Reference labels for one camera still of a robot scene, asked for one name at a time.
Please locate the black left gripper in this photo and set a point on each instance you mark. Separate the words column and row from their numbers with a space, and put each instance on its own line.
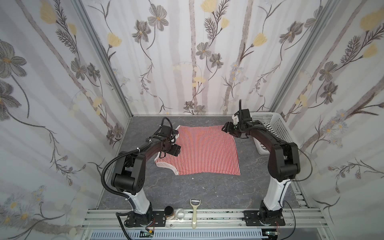
column 171, row 149

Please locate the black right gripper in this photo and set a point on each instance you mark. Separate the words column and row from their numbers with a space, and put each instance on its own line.
column 228, row 127

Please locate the red white striped tank top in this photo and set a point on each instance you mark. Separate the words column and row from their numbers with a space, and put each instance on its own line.
column 203, row 150

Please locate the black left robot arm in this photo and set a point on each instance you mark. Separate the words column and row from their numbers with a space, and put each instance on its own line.
column 128, row 180

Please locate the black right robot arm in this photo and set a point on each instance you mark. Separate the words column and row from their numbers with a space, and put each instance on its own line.
column 283, row 166

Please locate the white plastic laundry basket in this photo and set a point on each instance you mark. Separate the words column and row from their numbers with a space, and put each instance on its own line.
column 275, row 123

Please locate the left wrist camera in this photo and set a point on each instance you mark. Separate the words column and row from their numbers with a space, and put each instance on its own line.
column 168, row 133

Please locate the cream handled peeler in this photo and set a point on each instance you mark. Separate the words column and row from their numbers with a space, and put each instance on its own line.
column 195, row 204

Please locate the white slotted cable duct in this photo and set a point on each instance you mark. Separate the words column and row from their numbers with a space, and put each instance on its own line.
column 202, row 234

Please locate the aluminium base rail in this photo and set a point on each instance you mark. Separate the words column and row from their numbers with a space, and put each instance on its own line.
column 296, row 224

